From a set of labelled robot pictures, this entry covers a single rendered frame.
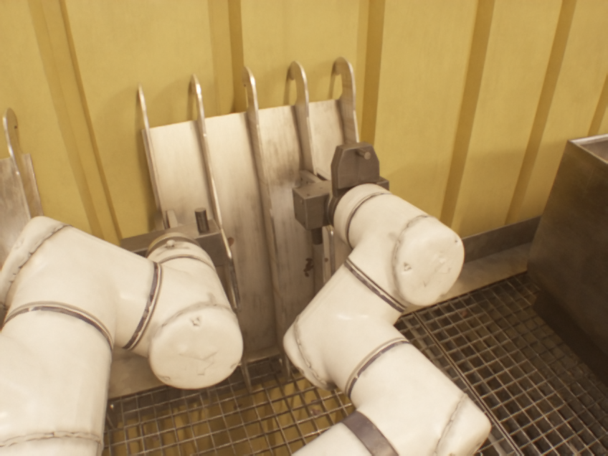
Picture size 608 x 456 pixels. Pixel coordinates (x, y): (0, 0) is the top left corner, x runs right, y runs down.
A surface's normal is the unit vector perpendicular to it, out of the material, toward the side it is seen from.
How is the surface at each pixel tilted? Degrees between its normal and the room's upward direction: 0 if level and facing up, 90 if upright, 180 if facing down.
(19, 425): 17
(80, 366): 50
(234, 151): 64
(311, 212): 77
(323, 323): 41
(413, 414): 12
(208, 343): 72
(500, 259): 0
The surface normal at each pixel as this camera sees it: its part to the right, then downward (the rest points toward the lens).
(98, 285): 0.82, -0.52
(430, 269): 0.36, 0.29
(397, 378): -0.29, -0.66
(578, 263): -0.94, 0.21
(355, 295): -0.35, -0.23
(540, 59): 0.36, 0.55
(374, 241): -0.68, -0.50
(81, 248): 0.59, -0.71
